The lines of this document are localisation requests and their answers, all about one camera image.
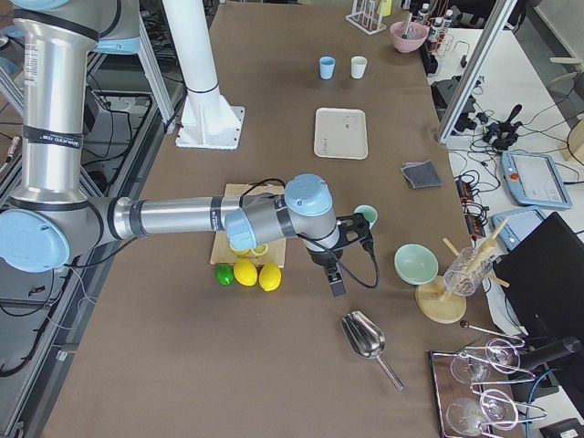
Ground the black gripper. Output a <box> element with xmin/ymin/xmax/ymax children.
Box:
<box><xmin>304</xmin><ymin>236</ymin><xmax>346</xmax><ymax>297</ymax></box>

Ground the green plastic cup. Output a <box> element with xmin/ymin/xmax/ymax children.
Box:
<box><xmin>353</xmin><ymin>204</ymin><xmax>379</xmax><ymax>229</ymax></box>

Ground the cream plastic cup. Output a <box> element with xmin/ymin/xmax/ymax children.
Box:
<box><xmin>350</xmin><ymin>56</ymin><xmax>368</xmax><ymax>79</ymax></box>

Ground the beige rabbit tray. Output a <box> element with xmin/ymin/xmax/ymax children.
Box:
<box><xmin>313</xmin><ymin>108</ymin><xmax>369</xmax><ymax>160</ymax></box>

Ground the wine glass tray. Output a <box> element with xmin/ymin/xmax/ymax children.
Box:
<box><xmin>429</xmin><ymin>338</ymin><xmax>547</xmax><ymax>437</ymax></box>

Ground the yellow lemon outer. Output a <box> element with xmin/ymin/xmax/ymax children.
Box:
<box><xmin>258</xmin><ymin>263</ymin><xmax>282</xmax><ymax>292</ymax></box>

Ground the yellow lemon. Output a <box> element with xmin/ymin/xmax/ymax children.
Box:
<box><xmin>233</xmin><ymin>259</ymin><xmax>258</xmax><ymax>287</ymax></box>
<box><xmin>258</xmin><ymin>263</ymin><xmax>282</xmax><ymax>292</ymax></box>

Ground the metal scoop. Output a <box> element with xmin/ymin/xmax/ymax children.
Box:
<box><xmin>340</xmin><ymin>310</ymin><xmax>404</xmax><ymax>391</ymax></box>

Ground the lemon half lower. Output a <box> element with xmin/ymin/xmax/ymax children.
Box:
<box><xmin>250</xmin><ymin>244</ymin><xmax>269</xmax><ymax>257</ymax></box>

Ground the lemon half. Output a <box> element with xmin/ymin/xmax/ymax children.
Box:
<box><xmin>230</xmin><ymin>246</ymin><xmax>250</xmax><ymax>256</ymax></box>
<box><xmin>250</xmin><ymin>244</ymin><xmax>269</xmax><ymax>257</ymax></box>

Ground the green bowl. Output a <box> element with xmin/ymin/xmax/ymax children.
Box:
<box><xmin>394</xmin><ymin>244</ymin><xmax>439</xmax><ymax>286</ymax></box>

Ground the yellow lemon middle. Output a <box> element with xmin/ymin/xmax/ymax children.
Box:
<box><xmin>233</xmin><ymin>259</ymin><xmax>258</xmax><ymax>287</ymax></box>

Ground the lemon half upper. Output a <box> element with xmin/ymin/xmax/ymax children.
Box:
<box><xmin>230</xmin><ymin>246</ymin><xmax>250</xmax><ymax>256</ymax></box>

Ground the green lime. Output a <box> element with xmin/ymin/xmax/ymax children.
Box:
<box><xmin>214</xmin><ymin>265</ymin><xmax>235</xmax><ymax>286</ymax></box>

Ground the wooden cup stand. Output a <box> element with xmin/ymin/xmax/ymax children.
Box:
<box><xmin>415</xmin><ymin>219</ymin><xmax>510</xmax><ymax>324</ymax></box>

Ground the clear glass cup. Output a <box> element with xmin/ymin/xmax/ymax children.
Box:
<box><xmin>443</xmin><ymin>247</ymin><xmax>494</xmax><ymax>297</ymax></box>

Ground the grey folded cloth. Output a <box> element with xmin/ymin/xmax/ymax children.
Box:
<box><xmin>401</xmin><ymin>160</ymin><xmax>443</xmax><ymax>190</ymax></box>

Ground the black laptop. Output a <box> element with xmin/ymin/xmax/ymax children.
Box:
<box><xmin>495</xmin><ymin>213</ymin><xmax>583</xmax><ymax>339</ymax></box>

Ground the blue plastic cup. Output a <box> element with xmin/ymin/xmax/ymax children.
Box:
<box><xmin>318</xmin><ymin>56</ymin><xmax>336</xmax><ymax>80</ymax></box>

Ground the blue teach pendant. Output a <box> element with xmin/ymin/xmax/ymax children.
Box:
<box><xmin>500</xmin><ymin>151</ymin><xmax>573</xmax><ymax>210</ymax></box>

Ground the metal muddler in bowl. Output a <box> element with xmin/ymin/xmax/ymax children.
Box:
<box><xmin>401</xmin><ymin>12</ymin><xmax>412</xmax><ymax>39</ymax></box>

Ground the pink bowl with ice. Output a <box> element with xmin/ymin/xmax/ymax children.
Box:
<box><xmin>390</xmin><ymin>22</ymin><xmax>429</xmax><ymax>53</ymax></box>

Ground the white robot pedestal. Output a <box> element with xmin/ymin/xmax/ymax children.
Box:
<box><xmin>163</xmin><ymin>0</ymin><xmax>245</xmax><ymax>151</ymax></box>

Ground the white wire rack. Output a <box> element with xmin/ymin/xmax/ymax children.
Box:
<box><xmin>345</xmin><ymin>0</ymin><xmax>387</xmax><ymax>36</ymax></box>

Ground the aluminium frame post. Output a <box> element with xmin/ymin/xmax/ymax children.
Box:
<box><xmin>436</xmin><ymin>0</ymin><xmax>516</xmax><ymax>145</ymax></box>

